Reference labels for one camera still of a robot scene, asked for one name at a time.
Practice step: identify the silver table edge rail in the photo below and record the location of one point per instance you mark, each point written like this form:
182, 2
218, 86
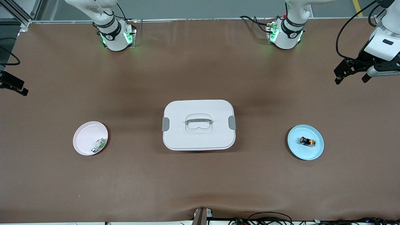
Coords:
203, 19

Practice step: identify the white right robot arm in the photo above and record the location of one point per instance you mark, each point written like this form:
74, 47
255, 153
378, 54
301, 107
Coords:
115, 37

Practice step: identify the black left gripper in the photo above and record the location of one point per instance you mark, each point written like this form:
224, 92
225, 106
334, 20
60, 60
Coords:
361, 58

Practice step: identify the light blue round plate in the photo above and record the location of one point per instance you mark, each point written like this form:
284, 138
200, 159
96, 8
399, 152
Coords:
300, 153

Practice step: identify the aluminium frame post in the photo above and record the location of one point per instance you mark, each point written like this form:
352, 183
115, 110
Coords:
22, 14
379, 19

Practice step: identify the green and white switch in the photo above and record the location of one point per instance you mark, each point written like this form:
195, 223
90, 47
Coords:
98, 145

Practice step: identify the white lidded box grey latches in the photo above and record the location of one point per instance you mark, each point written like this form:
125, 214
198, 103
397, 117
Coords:
198, 137

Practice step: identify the brown bracket at table edge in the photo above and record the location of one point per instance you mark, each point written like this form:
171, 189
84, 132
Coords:
200, 217

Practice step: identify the orange and black push-button switch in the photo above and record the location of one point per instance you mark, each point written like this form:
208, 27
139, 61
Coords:
307, 141

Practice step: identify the brown table mat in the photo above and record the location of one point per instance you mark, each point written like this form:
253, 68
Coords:
200, 181

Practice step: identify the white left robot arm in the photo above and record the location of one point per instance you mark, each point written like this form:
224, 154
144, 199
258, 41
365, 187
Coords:
287, 34

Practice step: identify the pink round plate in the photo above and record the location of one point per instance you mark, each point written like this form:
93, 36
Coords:
86, 137

